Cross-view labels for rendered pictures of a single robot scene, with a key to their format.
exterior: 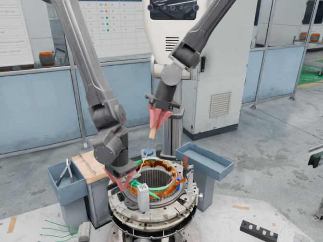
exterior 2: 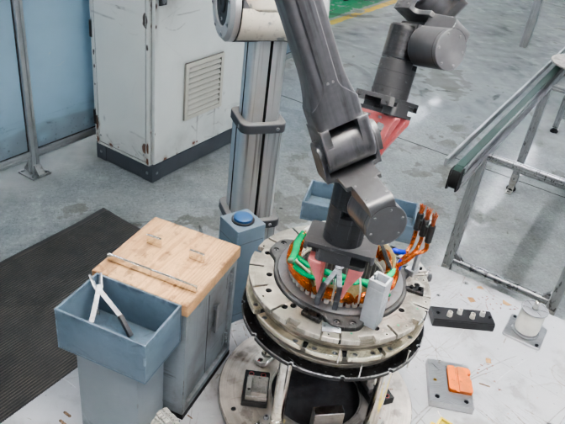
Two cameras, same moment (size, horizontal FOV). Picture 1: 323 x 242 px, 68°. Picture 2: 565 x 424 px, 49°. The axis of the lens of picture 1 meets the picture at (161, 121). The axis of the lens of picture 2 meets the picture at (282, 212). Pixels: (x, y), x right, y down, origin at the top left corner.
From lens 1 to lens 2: 0.63 m
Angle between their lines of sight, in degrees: 31
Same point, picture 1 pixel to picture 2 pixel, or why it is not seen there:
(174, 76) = (454, 52)
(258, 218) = (446, 297)
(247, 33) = not seen: outside the picture
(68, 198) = (155, 360)
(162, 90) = (400, 79)
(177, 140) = (271, 181)
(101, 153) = (382, 223)
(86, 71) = (325, 55)
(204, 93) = (170, 59)
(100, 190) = (196, 326)
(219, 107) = (202, 91)
